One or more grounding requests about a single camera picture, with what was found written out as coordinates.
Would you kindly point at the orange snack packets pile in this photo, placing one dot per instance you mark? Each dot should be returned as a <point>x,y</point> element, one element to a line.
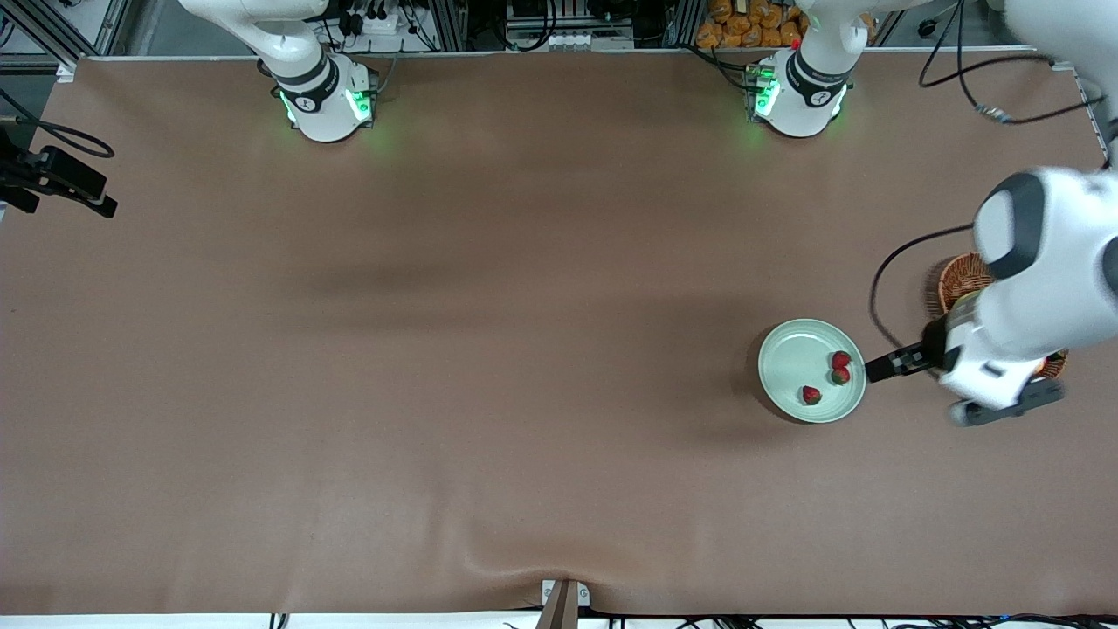
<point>751,22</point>

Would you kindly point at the red strawberry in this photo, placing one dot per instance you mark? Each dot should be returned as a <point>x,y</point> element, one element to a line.
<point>811,395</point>
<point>839,376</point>
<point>840,359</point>

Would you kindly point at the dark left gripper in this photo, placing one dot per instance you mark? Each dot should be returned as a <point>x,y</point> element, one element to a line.
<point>931,344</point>

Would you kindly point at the brown wicker basket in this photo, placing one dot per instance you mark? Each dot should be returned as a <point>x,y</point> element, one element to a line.
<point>961,279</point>

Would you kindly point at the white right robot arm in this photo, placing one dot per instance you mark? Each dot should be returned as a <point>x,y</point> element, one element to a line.
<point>327,114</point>

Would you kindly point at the grey metal mounting bracket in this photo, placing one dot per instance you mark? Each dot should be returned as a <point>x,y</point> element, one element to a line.
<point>561,607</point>

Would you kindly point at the aluminium frame strut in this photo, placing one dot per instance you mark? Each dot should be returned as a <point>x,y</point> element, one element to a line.
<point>57,39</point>

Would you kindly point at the white power strip with plugs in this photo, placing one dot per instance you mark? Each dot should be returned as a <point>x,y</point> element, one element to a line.
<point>376,24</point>

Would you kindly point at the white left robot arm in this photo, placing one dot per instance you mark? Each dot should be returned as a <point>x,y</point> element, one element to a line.
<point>1048,288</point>

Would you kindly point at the pale green plate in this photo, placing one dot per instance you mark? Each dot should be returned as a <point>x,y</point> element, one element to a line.
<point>790,367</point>

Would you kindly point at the brown table cover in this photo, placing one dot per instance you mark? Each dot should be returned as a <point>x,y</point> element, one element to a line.
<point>524,349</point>

